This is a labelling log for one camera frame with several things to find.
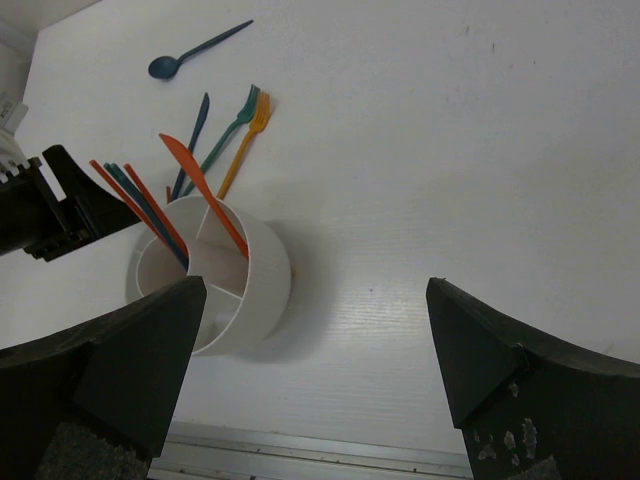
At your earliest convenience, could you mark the white divided round container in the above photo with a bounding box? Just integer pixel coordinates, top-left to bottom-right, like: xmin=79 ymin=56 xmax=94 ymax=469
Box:
xmin=126 ymin=196 xmax=292 ymax=356

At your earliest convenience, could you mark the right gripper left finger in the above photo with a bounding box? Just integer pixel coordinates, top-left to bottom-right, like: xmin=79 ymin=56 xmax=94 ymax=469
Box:
xmin=1 ymin=276 xmax=206 ymax=479

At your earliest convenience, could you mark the teal plastic fork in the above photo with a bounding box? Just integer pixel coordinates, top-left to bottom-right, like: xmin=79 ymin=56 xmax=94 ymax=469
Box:
xmin=200 ymin=84 xmax=261 ymax=174

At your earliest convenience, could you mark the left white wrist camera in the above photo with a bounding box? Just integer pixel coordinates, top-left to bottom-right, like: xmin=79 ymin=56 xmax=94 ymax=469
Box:
xmin=1 ymin=44 xmax=29 ymax=183

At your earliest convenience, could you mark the dark blue plastic spoon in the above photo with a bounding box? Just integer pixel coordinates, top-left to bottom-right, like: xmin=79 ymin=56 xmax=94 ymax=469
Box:
xmin=148 ymin=20 xmax=254 ymax=80

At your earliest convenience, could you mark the orange-yellow plastic fork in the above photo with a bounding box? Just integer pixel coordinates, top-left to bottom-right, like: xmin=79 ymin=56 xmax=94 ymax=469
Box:
xmin=217 ymin=91 xmax=271 ymax=199

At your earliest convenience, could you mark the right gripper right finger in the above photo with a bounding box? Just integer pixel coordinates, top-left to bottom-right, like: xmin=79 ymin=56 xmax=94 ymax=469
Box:
xmin=426 ymin=278 xmax=639 ymax=479

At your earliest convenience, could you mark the dark teal chopstick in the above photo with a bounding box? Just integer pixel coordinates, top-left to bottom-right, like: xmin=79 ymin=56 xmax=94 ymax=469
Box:
xmin=143 ymin=207 xmax=188 ymax=270

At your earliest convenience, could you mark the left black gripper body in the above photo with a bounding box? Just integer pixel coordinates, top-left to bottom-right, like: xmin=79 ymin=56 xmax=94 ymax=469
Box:
xmin=1 ymin=157 xmax=95 ymax=262

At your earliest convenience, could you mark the orange plastic knife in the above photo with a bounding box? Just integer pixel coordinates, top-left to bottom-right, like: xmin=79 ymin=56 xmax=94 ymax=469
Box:
xmin=159 ymin=133 xmax=249 ymax=259

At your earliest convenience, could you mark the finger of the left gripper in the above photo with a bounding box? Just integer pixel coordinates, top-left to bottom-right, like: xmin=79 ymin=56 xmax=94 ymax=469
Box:
xmin=43 ymin=145 xmax=140 ymax=240

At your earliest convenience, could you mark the aluminium frame rail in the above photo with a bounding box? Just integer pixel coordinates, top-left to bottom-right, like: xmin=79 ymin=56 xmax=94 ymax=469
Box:
xmin=148 ymin=422 xmax=473 ymax=479

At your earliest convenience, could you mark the dark blue plastic knife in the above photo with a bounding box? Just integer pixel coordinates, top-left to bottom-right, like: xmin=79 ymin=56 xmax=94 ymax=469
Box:
xmin=170 ymin=92 xmax=210 ymax=201

